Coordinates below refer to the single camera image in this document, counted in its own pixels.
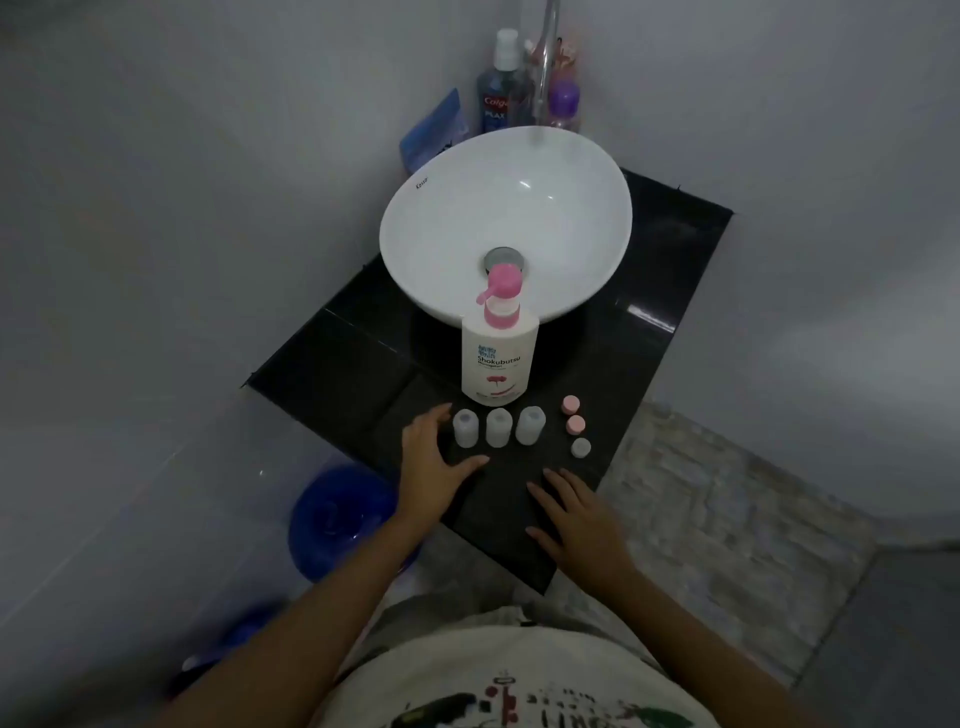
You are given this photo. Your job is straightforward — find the person's right hand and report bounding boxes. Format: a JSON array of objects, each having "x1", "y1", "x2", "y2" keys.
[{"x1": 524, "y1": 466, "x2": 639, "y2": 583}]

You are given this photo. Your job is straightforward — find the person's left hand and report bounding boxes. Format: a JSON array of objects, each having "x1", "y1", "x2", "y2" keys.
[{"x1": 395, "y1": 402, "x2": 491, "y2": 530}]

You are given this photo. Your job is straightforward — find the white hand sanitizer pump bottle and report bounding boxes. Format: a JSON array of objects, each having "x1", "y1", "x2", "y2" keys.
[{"x1": 460, "y1": 263, "x2": 541, "y2": 403}]

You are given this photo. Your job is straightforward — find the person's right forearm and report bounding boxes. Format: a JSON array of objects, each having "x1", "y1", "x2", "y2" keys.
[{"x1": 577, "y1": 562, "x2": 815, "y2": 728}]

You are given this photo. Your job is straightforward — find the person's left forearm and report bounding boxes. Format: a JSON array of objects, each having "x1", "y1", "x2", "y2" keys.
[{"x1": 153, "y1": 513, "x2": 451, "y2": 728}]

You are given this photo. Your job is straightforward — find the person's white printed shirt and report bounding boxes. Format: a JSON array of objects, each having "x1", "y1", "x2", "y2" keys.
[{"x1": 311, "y1": 592, "x2": 721, "y2": 728}]

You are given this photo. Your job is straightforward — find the blue plastic bucket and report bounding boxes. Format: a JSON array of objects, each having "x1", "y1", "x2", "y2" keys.
[{"x1": 287, "y1": 463, "x2": 421, "y2": 583}]

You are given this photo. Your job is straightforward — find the metal sink drain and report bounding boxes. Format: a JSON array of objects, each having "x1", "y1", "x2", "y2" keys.
[{"x1": 483, "y1": 245, "x2": 529, "y2": 283}]

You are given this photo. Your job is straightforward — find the white ceramic sink basin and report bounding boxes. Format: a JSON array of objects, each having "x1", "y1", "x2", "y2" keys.
[{"x1": 378, "y1": 125, "x2": 634, "y2": 330}]

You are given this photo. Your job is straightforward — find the blue pouch packet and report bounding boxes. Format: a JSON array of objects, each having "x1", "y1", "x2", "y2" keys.
[{"x1": 398, "y1": 87, "x2": 470, "y2": 172}]

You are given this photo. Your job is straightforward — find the blue mouthwash bottle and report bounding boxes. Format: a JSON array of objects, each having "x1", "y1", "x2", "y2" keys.
[{"x1": 475, "y1": 28, "x2": 526, "y2": 136}]

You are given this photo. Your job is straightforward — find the purple capped bottle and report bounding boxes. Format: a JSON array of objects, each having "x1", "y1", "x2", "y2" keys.
[{"x1": 545, "y1": 78, "x2": 583, "y2": 135}]

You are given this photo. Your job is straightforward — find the chrome faucet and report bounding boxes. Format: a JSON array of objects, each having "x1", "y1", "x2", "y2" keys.
[{"x1": 530, "y1": 0, "x2": 564, "y2": 129}]

